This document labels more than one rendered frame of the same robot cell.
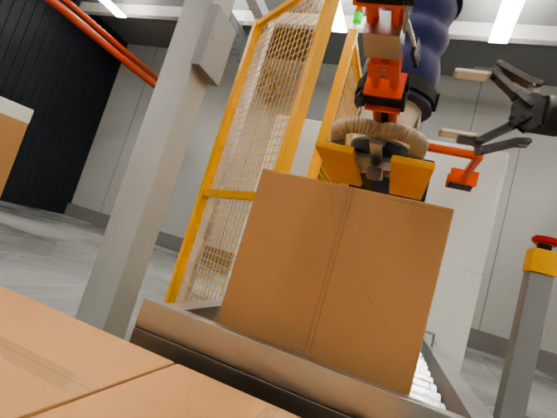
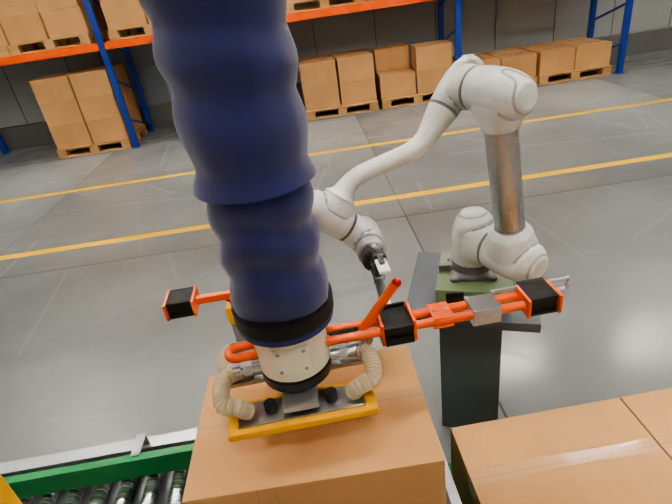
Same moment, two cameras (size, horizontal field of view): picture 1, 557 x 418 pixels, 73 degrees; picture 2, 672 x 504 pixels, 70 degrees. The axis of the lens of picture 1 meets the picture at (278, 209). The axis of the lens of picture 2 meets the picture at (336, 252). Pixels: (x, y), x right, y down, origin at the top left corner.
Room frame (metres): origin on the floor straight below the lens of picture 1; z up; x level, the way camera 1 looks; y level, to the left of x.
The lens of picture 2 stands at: (1.24, 0.65, 1.91)
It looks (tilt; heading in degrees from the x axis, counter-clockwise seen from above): 29 degrees down; 249
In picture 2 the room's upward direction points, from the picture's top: 9 degrees counter-clockwise
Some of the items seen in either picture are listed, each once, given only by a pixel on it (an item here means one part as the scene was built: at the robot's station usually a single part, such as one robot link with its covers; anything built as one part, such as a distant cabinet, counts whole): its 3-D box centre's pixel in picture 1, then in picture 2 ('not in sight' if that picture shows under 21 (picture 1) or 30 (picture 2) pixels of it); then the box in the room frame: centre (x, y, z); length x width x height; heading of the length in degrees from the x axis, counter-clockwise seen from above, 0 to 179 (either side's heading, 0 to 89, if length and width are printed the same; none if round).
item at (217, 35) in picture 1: (215, 46); not in sight; (1.71, 0.50, 1.62); 0.20 x 0.05 x 0.30; 161
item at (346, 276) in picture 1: (345, 283); (321, 462); (1.04, -0.23, 0.75); 0.60 x 0.40 x 0.40; 160
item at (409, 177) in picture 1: (409, 175); not in sight; (1.02, -0.32, 1.08); 0.34 x 0.10 x 0.05; 162
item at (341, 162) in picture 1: (342, 161); (301, 404); (1.08, -0.14, 1.08); 0.34 x 0.10 x 0.05; 162
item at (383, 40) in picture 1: (384, 36); (482, 309); (0.60, -0.09, 1.18); 0.07 x 0.07 x 0.04; 72
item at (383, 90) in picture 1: (385, 92); (395, 323); (0.81, -0.16, 1.19); 0.10 x 0.08 x 0.06; 72
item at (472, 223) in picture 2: not in sight; (473, 235); (0.15, -0.68, 0.98); 0.18 x 0.16 x 0.22; 96
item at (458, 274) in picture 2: not in sight; (466, 264); (0.17, -0.70, 0.85); 0.22 x 0.18 x 0.06; 147
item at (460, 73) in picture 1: (472, 75); (382, 266); (0.75, -0.31, 1.25); 0.07 x 0.03 x 0.01; 72
